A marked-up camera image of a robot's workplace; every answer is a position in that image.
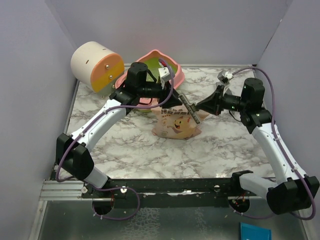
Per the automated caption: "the aluminium frame rail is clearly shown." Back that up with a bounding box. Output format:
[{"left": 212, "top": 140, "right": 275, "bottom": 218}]
[{"left": 39, "top": 180, "right": 84, "bottom": 201}]

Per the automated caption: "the cream orange cylindrical cat house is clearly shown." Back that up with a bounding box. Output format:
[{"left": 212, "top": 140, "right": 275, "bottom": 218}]
[{"left": 70, "top": 41, "right": 125, "bottom": 96}]

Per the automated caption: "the bag sealing clip strip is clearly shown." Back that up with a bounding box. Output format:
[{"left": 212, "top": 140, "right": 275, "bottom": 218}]
[{"left": 179, "top": 94, "right": 201, "bottom": 125}]

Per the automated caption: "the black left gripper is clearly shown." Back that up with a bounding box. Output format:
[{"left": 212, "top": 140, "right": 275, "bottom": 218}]
[{"left": 138, "top": 77, "right": 183, "bottom": 109}]

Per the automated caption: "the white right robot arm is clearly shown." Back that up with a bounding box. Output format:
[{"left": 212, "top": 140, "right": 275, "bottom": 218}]
[{"left": 196, "top": 78, "right": 320, "bottom": 215}]

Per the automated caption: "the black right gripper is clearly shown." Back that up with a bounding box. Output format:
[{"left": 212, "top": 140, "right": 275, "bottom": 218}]
[{"left": 196, "top": 84, "right": 249, "bottom": 116}]

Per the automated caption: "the blue card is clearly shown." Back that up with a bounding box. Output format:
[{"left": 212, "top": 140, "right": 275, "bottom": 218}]
[{"left": 240, "top": 222, "right": 272, "bottom": 240}]

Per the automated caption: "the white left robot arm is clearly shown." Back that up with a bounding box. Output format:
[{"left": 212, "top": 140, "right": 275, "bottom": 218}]
[{"left": 55, "top": 58, "right": 182, "bottom": 198}]

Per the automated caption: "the cat litter bag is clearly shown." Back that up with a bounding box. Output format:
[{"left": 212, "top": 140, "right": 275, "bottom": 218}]
[{"left": 151, "top": 106, "right": 202, "bottom": 140}]

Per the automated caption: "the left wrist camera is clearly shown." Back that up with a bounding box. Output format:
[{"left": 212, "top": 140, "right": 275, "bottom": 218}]
[{"left": 158, "top": 66, "right": 174, "bottom": 89}]

